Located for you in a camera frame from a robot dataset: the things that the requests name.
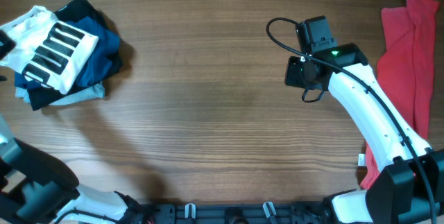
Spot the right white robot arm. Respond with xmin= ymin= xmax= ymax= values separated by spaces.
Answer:
xmin=285 ymin=44 xmax=443 ymax=223

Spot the blue folded shirt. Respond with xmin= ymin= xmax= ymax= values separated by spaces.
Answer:
xmin=13 ymin=15 xmax=121 ymax=92

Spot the white t-shirt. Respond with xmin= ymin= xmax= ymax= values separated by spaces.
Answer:
xmin=1 ymin=6 xmax=99 ymax=94

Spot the red t-shirt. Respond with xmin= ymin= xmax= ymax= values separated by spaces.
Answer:
xmin=357 ymin=0 xmax=441 ymax=190

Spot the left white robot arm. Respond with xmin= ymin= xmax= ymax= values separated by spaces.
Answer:
xmin=1 ymin=120 xmax=151 ymax=224

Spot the black folded shirt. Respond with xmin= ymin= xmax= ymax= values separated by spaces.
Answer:
xmin=27 ymin=0 xmax=123 ymax=110

